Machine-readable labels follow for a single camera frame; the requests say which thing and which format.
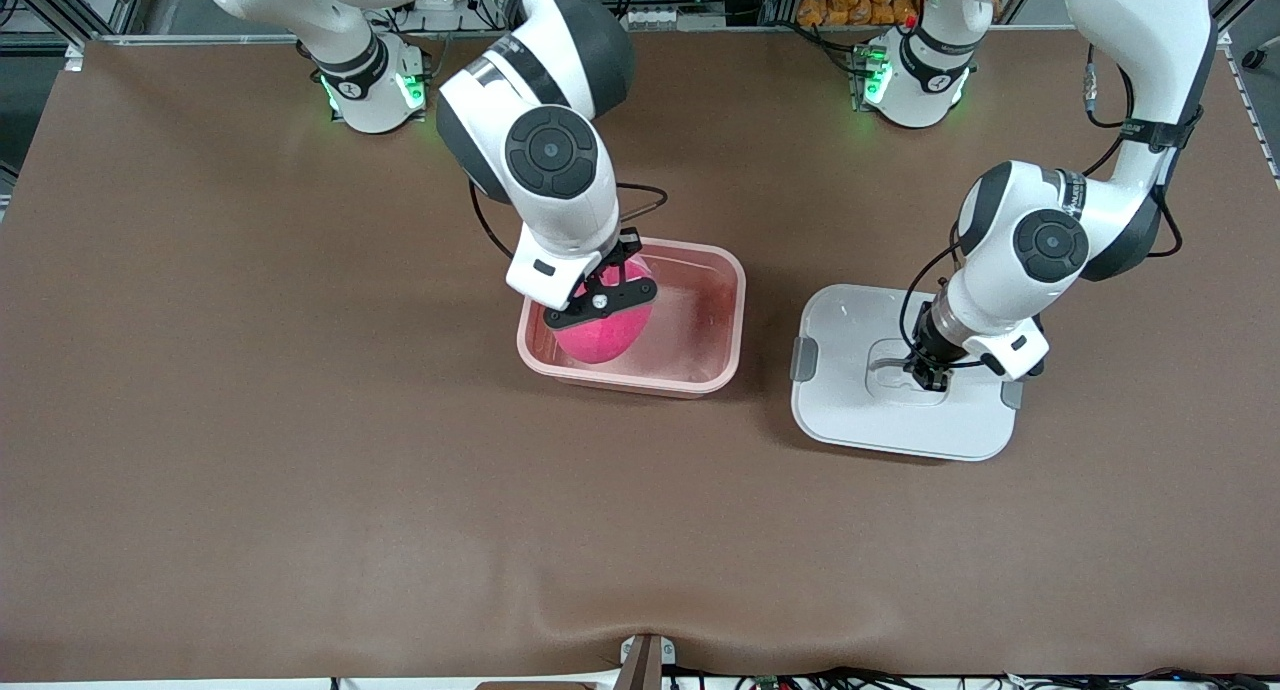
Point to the white power strip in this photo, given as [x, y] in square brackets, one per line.
[430, 15]

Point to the pink plush toy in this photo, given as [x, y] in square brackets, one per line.
[600, 340]

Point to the silver aluminium table rail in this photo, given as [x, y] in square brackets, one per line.
[720, 33]

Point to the aluminium frame strut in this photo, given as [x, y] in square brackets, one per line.
[1235, 10]
[110, 10]

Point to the perforated silver side rail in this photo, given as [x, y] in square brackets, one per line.
[1255, 120]

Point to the brown table mat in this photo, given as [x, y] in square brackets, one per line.
[640, 530]

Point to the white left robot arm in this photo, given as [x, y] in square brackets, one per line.
[1050, 245]

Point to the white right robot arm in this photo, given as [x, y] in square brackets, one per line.
[550, 150]

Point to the metal table clamp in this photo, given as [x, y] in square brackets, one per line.
[645, 660]

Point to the black caster wheel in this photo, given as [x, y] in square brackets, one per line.
[1252, 59]

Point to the white terminal block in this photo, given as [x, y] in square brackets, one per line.
[660, 17]

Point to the pink translucent plastic box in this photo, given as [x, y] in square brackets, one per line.
[690, 360]

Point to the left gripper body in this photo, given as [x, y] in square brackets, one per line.
[931, 350]

